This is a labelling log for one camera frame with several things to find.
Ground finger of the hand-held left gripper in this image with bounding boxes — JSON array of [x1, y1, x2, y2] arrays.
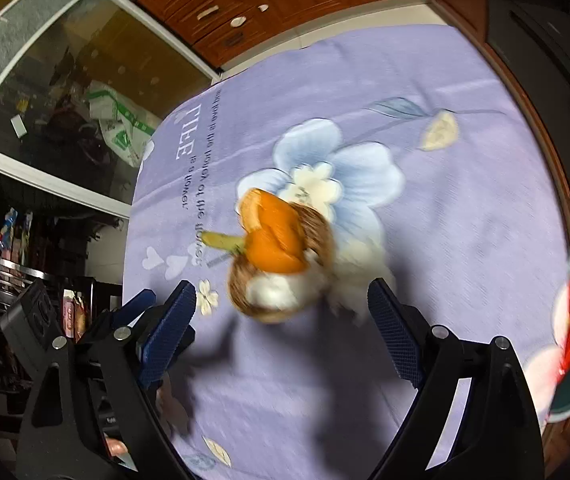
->
[[110, 289, 159, 332]]

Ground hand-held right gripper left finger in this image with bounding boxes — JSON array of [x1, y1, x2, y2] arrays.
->
[[15, 280, 199, 480]]

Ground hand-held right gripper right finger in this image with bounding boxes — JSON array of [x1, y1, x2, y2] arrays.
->
[[365, 278, 547, 480]]

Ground banana peel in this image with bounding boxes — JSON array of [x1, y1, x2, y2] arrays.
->
[[201, 230, 249, 257]]

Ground brown basket with orange fruit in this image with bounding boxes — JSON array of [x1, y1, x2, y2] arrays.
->
[[227, 202, 339, 324]]

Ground orange peel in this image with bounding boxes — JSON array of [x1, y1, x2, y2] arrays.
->
[[237, 187, 309, 276]]

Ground person's left hand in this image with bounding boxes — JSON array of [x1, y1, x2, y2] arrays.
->
[[105, 437, 134, 469]]

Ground pink packet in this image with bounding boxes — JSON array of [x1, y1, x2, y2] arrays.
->
[[62, 289, 88, 339]]

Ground white tissue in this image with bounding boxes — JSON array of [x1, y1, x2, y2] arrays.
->
[[315, 237, 399, 324]]

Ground colourful snack packets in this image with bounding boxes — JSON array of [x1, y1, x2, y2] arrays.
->
[[0, 207, 34, 257]]

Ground purple floral tablecloth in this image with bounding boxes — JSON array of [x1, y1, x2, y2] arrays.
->
[[122, 24, 570, 480]]

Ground white green plastic bag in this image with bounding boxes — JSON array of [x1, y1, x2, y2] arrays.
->
[[87, 80, 159, 169]]

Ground glass sliding door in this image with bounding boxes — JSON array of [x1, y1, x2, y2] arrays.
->
[[0, 0, 222, 219]]

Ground dark wooden door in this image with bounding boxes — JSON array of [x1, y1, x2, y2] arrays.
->
[[480, 0, 570, 241]]

